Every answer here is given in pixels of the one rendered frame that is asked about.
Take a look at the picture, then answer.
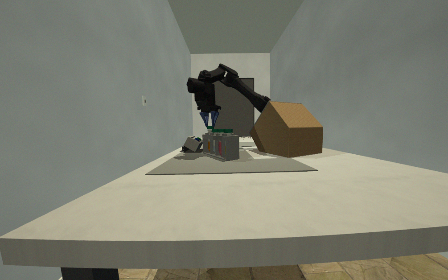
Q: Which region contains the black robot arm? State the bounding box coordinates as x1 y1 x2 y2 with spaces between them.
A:
187 63 271 113

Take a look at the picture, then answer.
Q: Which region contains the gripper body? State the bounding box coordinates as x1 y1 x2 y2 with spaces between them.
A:
197 105 221 113

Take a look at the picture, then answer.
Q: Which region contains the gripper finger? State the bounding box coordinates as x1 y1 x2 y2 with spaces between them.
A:
200 112 209 127
210 111 219 127

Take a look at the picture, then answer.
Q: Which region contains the grey sloping control panel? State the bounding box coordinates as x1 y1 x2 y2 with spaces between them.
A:
180 136 203 153

